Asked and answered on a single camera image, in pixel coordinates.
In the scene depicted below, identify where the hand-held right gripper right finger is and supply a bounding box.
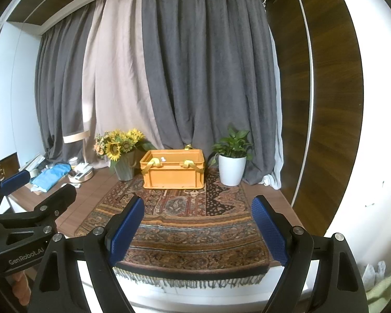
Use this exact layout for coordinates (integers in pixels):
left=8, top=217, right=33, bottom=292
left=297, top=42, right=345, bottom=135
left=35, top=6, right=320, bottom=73
left=251, top=195, right=369, bottom=313

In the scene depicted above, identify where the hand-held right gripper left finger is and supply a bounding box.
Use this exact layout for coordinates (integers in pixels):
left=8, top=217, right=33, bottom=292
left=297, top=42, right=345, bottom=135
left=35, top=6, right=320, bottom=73
left=28, top=195, right=146, bottom=313

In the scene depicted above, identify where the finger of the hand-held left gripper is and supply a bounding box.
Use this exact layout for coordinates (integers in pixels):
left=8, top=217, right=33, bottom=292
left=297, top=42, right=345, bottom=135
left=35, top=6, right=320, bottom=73
left=0, top=170, right=32, bottom=217
left=0, top=184, right=78, bottom=237

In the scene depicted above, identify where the orange plastic crate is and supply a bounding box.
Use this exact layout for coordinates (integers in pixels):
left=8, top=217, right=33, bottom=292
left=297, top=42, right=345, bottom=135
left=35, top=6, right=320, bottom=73
left=139, top=144, right=205, bottom=190

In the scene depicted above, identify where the person's left hand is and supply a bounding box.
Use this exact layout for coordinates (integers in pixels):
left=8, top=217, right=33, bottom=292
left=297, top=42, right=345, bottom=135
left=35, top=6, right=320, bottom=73
left=7, top=269, right=32, bottom=313

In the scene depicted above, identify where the blue cloth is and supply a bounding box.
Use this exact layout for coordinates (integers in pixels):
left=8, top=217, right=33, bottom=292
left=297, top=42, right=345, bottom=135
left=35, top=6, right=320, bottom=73
left=30, top=164, right=73, bottom=194

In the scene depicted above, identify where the round white tray with items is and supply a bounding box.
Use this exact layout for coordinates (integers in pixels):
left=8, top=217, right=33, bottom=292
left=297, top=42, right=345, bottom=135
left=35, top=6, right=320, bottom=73
left=68, top=165, right=94, bottom=183

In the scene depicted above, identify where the grey-green ribbed vase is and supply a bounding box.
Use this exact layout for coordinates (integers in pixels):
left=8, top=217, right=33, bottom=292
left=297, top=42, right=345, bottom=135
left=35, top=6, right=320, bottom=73
left=114, top=152, right=136, bottom=182

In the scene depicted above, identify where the patterned fringed rug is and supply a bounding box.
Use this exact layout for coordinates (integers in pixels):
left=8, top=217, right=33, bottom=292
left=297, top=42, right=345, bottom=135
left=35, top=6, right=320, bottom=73
left=74, top=166, right=272, bottom=293

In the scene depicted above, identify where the white ribbed plant pot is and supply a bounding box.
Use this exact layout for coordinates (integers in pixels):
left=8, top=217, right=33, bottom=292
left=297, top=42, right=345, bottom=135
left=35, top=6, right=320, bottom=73
left=218, top=155, right=247, bottom=186

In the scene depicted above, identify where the artificial sunflower bouquet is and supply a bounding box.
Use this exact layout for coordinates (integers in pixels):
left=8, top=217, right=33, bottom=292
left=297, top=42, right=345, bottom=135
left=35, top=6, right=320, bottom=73
left=93, top=128, right=157, bottom=175

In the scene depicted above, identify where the green leafy houseplant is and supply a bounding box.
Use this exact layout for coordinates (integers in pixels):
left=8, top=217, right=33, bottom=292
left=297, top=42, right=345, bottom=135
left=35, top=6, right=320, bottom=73
left=208, top=127, right=254, bottom=166

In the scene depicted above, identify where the narrow grey curtain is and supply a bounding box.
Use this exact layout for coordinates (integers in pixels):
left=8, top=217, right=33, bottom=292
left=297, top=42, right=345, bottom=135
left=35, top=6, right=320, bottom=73
left=35, top=3, right=105, bottom=170

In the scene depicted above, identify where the white sheer curtain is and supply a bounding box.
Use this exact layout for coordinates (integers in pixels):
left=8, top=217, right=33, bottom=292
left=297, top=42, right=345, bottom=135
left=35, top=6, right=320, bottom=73
left=262, top=31, right=285, bottom=190

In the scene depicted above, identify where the pale grey cloth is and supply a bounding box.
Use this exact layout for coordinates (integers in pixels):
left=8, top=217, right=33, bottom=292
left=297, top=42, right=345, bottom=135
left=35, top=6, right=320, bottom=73
left=361, top=260, right=388, bottom=288

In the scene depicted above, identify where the beige curtain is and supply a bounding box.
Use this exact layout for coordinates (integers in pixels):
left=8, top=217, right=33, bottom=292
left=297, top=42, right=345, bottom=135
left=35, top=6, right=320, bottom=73
left=81, top=0, right=165, bottom=170

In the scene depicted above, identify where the light green cloth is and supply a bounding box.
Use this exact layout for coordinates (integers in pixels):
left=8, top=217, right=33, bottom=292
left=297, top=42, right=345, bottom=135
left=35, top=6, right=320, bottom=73
left=365, top=271, right=391, bottom=313

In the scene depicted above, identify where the wide grey curtain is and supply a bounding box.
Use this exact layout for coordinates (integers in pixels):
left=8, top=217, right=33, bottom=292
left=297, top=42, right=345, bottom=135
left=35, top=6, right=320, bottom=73
left=141, top=0, right=282, bottom=190

